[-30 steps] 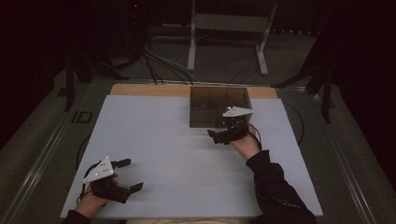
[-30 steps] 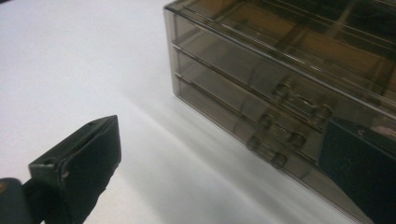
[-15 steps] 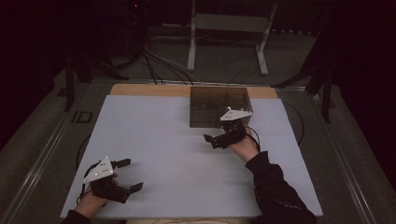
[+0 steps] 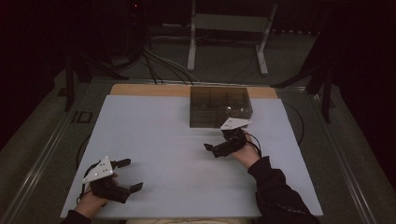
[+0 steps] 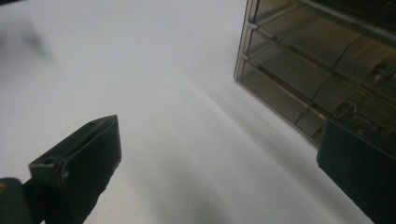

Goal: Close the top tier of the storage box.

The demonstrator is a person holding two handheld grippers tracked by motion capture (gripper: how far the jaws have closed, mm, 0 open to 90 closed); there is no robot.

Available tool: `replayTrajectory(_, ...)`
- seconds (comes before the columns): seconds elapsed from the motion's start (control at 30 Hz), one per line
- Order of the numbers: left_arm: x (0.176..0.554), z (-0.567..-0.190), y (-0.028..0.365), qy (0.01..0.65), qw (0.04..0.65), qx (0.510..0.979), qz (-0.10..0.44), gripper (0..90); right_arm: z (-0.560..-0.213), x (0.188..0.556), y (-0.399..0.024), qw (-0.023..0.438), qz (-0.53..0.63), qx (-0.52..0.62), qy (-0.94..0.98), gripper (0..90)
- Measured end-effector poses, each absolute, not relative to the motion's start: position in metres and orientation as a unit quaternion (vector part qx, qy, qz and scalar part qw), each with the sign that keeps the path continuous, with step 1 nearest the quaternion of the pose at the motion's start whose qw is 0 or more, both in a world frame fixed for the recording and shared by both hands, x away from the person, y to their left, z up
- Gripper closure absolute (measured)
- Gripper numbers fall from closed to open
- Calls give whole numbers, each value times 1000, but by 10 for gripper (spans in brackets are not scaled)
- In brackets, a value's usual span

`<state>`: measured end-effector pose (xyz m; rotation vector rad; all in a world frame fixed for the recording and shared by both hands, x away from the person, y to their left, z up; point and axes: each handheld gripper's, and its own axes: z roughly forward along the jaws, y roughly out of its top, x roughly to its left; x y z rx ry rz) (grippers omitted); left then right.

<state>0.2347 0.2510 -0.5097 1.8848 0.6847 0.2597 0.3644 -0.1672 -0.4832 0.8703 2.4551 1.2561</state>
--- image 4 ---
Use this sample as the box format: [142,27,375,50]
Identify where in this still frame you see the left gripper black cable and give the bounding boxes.
[76,162,94,203]

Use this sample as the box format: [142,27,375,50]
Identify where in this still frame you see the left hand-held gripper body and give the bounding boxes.
[82,156,132,203]

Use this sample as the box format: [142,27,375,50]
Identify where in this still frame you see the white metal stand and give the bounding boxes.
[187,0,278,77]

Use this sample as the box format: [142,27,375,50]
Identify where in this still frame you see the person's right hand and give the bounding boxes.
[232,132,262,170]

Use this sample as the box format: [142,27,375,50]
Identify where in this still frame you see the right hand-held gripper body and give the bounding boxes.
[213,117,252,159]

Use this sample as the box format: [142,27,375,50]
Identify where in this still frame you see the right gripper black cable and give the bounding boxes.
[247,133,263,158]

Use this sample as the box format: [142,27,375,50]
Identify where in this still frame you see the black tripod stand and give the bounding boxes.
[64,52,129,112]
[270,31,338,124]

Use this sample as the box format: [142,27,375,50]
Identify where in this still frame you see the black floor cable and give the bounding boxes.
[143,52,166,86]

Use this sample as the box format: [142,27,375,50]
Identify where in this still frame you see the person's left hand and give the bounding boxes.
[74,186,109,218]

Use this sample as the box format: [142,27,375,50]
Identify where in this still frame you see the metal floor rail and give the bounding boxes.
[311,92,378,224]
[0,102,78,224]

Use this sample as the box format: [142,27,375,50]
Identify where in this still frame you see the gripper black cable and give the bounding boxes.
[247,133,263,158]
[76,162,94,203]

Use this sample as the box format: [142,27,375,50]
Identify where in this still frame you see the grey floor cable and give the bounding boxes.
[143,46,200,84]

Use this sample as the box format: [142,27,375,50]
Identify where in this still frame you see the black rectangular floor frame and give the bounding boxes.
[72,110,93,124]

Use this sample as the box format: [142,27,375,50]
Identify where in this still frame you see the smoky transparent drawer box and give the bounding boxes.
[189,86,254,129]

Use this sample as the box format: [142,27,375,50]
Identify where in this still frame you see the black cable beside table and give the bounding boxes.
[76,133,92,171]
[281,101,305,147]

